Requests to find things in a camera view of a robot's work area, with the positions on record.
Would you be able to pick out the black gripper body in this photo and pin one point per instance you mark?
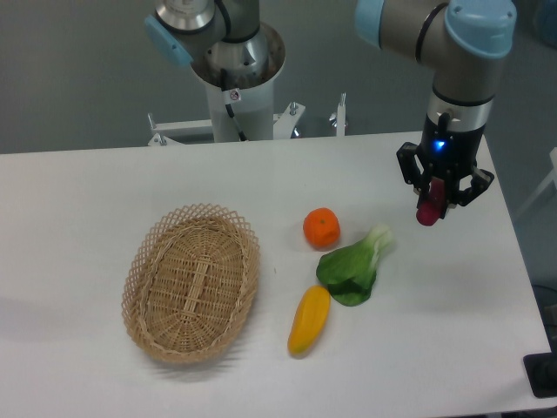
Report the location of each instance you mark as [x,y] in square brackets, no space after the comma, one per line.
[442,152]

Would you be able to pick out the orange tangerine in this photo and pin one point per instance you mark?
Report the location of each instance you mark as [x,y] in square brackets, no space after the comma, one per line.
[321,228]

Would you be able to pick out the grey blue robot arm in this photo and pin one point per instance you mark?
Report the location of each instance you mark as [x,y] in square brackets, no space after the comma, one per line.
[465,43]

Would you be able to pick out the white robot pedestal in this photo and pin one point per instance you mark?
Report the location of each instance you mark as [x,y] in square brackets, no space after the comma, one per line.
[239,84]

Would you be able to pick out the woven wicker basket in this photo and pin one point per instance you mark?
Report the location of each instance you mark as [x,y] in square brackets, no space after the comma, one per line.
[191,284]

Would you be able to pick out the white metal base frame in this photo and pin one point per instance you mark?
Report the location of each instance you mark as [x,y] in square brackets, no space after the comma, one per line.
[233,119]

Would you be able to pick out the black device at table edge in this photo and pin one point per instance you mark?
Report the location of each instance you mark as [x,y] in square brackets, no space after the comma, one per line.
[541,374]

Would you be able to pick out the red sweet potato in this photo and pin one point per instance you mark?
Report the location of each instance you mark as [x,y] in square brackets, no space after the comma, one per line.
[432,206]

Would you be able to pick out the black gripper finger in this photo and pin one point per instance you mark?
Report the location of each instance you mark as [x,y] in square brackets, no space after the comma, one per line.
[414,173]
[452,194]

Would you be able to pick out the yellow mango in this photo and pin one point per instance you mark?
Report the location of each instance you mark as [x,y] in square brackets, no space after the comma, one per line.
[309,320]

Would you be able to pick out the green bok choy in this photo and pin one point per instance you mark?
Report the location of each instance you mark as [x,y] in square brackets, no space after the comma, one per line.
[349,273]

